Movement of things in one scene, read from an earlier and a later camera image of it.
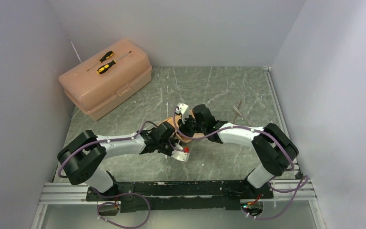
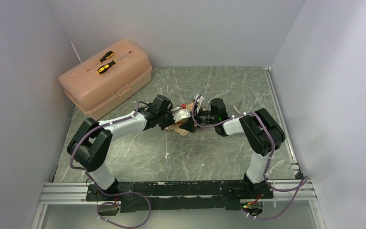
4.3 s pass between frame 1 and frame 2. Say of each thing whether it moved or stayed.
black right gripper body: moved
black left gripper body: moved
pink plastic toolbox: stayed
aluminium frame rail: stayed
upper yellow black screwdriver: stayed
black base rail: stayed
